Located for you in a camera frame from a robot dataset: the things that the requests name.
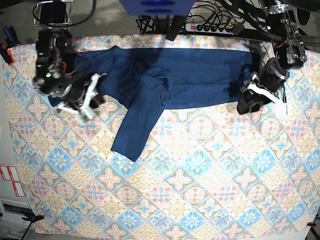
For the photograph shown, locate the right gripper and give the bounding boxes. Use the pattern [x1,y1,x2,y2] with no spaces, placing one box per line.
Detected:
[48,73,107,123]

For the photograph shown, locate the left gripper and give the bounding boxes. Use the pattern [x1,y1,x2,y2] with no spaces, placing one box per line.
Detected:
[236,58,290,118]

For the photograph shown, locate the blue long-sleeve shirt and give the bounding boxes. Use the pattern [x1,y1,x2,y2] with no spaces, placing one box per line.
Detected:
[65,46,261,161]

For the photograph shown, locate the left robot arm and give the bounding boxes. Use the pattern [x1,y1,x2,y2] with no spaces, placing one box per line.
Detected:
[237,0,320,115]

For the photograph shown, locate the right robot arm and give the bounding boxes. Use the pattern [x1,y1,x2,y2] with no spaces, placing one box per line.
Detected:
[32,0,105,123]

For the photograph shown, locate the black red table clamp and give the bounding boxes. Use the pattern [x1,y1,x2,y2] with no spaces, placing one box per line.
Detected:
[0,43,14,66]

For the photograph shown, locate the white power strip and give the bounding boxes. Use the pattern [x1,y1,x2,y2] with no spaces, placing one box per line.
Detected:
[184,23,233,35]

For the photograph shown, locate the white red-bordered label stickers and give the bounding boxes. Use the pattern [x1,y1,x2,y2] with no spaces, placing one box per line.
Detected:
[0,165,25,197]

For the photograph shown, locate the black clamp bottom left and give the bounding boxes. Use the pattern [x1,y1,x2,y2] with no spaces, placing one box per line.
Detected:
[21,213,44,223]

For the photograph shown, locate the black clamp bottom right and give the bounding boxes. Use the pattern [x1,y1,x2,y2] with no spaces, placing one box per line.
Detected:
[306,222,317,227]

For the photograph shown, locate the blue handled clamp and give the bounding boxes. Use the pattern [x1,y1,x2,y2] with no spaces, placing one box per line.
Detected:
[2,26,21,48]

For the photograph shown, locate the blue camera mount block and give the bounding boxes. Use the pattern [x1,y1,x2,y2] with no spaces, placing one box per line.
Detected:
[120,0,196,16]

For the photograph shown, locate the black bar under mount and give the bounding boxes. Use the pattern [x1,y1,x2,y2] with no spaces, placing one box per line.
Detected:
[165,15,187,42]

